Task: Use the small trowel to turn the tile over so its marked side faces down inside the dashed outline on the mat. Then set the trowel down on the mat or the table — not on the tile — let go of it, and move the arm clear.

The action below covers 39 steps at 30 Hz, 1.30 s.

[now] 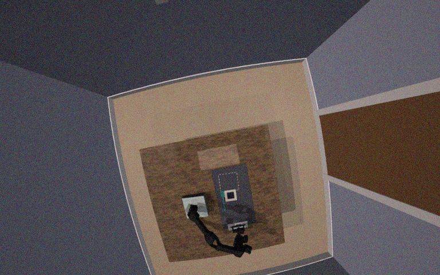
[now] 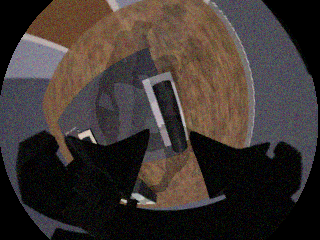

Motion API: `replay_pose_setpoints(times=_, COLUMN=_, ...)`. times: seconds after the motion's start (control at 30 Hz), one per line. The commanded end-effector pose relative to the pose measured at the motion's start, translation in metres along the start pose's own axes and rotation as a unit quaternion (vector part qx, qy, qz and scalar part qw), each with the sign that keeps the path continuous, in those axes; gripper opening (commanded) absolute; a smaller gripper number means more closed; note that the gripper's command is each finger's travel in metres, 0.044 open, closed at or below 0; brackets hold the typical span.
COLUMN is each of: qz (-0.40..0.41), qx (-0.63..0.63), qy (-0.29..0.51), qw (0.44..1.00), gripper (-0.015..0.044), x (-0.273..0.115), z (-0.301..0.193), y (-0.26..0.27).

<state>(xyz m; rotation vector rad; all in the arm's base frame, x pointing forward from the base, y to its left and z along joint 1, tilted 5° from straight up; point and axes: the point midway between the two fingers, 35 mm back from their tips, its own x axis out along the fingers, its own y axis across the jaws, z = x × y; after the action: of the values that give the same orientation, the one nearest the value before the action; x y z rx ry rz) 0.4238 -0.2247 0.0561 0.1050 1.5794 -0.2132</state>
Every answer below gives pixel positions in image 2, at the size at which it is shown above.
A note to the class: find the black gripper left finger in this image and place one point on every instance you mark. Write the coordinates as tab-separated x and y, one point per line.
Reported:
120	162

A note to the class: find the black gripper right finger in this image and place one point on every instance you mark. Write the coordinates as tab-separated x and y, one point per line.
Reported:
221	164

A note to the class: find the beige tile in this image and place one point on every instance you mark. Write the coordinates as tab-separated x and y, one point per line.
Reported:
87	136

